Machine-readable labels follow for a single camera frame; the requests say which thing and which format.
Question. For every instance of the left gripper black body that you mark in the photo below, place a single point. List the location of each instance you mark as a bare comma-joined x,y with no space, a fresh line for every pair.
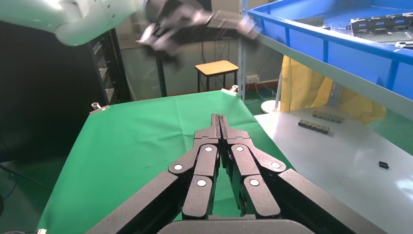
177,19

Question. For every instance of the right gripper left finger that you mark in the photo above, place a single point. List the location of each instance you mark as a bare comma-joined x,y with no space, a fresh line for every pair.
203,168

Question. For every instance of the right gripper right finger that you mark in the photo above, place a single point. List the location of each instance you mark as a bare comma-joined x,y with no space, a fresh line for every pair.
245,168

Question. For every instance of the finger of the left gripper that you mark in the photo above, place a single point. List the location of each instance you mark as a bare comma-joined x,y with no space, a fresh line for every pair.
229,21

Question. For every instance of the stamped sheet metal part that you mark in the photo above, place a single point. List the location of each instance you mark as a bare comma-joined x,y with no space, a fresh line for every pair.
380,24
405,45

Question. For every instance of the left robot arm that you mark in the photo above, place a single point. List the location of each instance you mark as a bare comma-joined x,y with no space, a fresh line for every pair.
80,19

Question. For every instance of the perforated grey shelf upright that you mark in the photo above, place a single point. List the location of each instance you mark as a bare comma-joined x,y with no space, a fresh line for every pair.
243,64

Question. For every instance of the wooden top black stool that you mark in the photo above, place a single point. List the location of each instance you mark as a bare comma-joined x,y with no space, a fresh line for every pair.
216,67

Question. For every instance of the white round stand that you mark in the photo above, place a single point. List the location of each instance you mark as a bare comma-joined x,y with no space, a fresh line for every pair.
269,106

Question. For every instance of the silver binder clip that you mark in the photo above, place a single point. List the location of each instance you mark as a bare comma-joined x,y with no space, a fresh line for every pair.
99,108
231,90

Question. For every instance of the green table cloth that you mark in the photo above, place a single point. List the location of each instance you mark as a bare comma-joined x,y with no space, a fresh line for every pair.
129,145

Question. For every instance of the black equipment rack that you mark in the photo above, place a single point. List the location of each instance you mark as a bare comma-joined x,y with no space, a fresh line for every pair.
109,74

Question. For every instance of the yellow plastic bag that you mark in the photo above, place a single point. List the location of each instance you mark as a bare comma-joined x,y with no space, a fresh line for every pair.
303,87

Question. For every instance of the blue plastic bin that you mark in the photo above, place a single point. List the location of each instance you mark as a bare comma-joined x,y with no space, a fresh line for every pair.
355,55

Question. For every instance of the small black block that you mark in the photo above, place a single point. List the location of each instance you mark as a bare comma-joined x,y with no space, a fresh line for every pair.
383,165

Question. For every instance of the white wall socket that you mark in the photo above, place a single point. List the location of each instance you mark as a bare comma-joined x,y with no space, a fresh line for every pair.
252,79

